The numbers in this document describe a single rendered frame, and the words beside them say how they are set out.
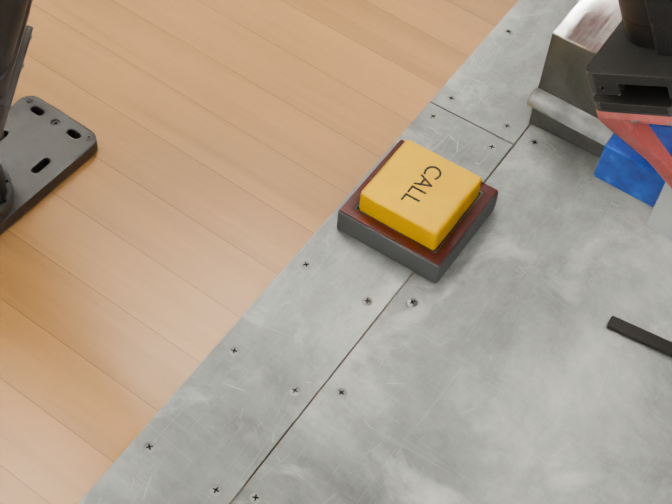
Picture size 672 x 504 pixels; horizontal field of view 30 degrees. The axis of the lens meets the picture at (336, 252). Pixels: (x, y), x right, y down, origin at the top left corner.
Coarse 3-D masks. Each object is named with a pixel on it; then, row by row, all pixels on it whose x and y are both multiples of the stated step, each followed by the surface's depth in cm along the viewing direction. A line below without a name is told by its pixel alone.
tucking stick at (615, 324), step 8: (616, 320) 81; (608, 328) 81; (616, 328) 81; (624, 328) 81; (632, 328) 81; (640, 328) 81; (632, 336) 81; (640, 336) 81; (648, 336) 81; (656, 336) 81; (648, 344) 80; (656, 344) 80; (664, 344) 80; (664, 352) 80
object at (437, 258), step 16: (400, 144) 87; (384, 160) 86; (368, 176) 85; (496, 192) 85; (352, 208) 84; (480, 208) 84; (368, 224) 83; (464, 224) 83; (400, 240) 82; (448, 240) 82; (432, 256) 82
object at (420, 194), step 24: (408, 144) 85; (384, 168) 84; (408, 168) 84; (432, 168) 84; (456, 168) 84; (384, 192) 82; (408, 192) 83; (432, 192) 83; (456, 192) 83; (384, 216) 83; (408, 216) 81; (432, 216) 81; (456, 216) 83; (432, 240) 81
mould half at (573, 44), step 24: (600, 0) 87; (576, 24) 85; (600, 24) 85; (552, 48) 86; (576, 48) 84; (552, 72) 87; (576, 72) 86; (576, 96) 87; (552, 120) 90; (576, 144) 91; (600, 144) 89
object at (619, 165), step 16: (544, 96) 74; (544, 112) 74; (560, 112) 74; (576, 112) 73; (576, 128) 74; (592, 128) 73; (608, 128) 73; (656, 128) 72; (608, 144) 71; (624, 144) 71; (608, 160) 72; (624, 160) 71; (640, 160) 71; (608, 176) 72; (624, 176) 72; (640, 176) 71; (656, 176) 70; (640, 192) 72; (656, 192) 71; (656, 208) 72; (656, 224) 72
